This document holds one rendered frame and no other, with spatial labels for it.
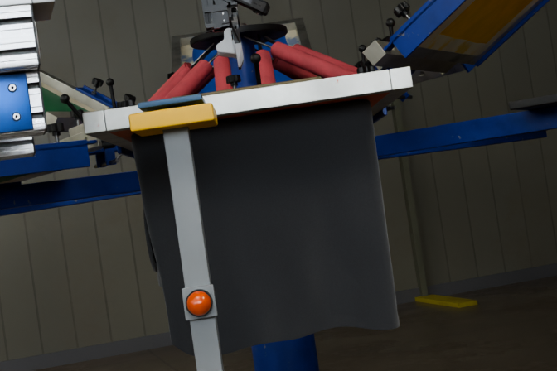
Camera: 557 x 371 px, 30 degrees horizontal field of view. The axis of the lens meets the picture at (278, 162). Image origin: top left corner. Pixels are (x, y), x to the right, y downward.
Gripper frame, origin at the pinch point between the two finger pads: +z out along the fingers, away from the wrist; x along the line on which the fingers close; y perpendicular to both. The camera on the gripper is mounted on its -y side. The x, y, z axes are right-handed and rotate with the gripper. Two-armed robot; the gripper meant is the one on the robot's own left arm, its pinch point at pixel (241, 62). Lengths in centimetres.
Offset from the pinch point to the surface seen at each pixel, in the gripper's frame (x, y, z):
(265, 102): 62, -2, 15
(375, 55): -29.7, -35.5, 0.1
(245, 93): 62, 1, 13
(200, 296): 85, 13, 45
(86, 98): -148, 58, -14
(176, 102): 84, 12, 15
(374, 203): 53, -19, 36
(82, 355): -370, 114, 109
